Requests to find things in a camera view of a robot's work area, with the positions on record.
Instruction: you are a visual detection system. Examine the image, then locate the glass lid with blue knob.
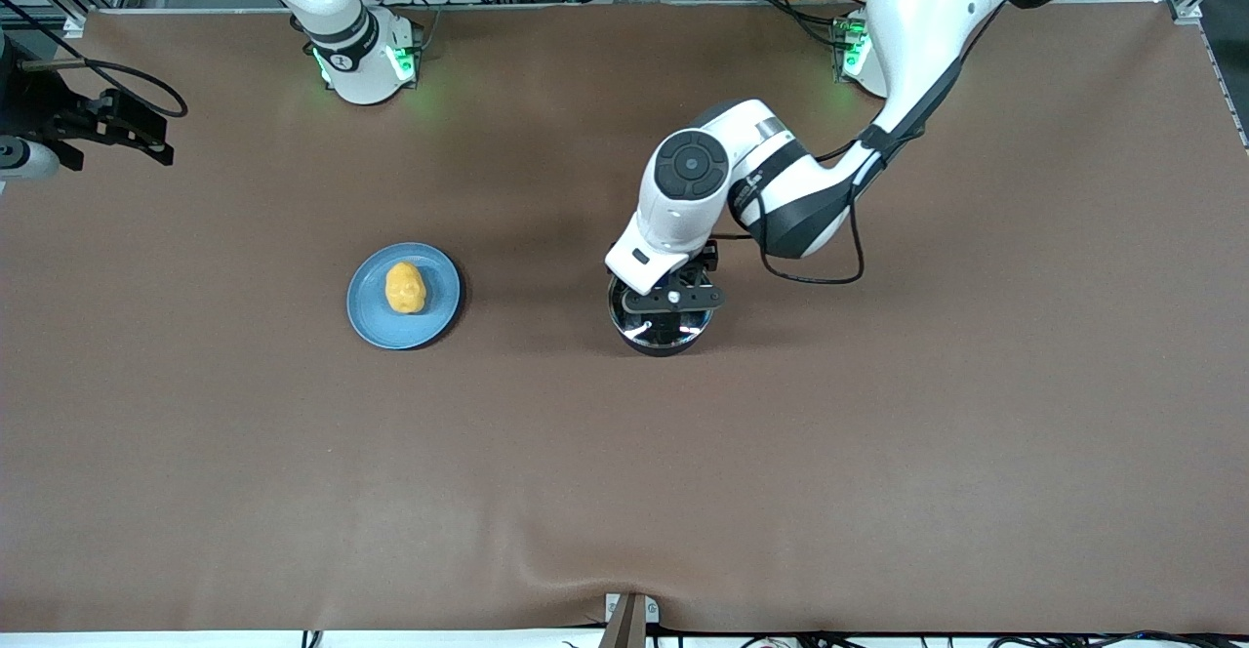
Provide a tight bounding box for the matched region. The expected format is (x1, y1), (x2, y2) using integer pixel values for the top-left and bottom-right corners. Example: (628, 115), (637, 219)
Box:
(610, 275), (714, 348)

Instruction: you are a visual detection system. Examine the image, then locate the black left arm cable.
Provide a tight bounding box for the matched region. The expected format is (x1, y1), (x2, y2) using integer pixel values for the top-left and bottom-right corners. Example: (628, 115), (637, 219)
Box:
(717, 126), (928, 286)

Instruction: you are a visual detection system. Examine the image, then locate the yellow potato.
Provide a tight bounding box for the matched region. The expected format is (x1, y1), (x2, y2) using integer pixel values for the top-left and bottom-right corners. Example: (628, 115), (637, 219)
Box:
(384, 261), (428, 316)

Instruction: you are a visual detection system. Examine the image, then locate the blue round plate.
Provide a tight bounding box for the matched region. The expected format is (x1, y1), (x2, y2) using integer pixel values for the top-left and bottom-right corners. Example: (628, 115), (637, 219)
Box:
(346, 242), (463, 351)

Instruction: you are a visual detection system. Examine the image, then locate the black pot with blue handle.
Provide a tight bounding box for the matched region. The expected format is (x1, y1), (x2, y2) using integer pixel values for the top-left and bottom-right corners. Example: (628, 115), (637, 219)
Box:
(607, 272), (716, 358)

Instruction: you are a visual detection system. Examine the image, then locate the brown table mat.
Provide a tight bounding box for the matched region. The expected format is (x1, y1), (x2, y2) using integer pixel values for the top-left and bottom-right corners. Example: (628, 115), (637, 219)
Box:
(0, 0), (1249, 635)

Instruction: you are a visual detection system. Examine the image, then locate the metal table edge bracket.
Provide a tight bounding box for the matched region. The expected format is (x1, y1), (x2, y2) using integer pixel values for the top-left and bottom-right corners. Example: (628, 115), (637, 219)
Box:
(604, 591), (661, 648)

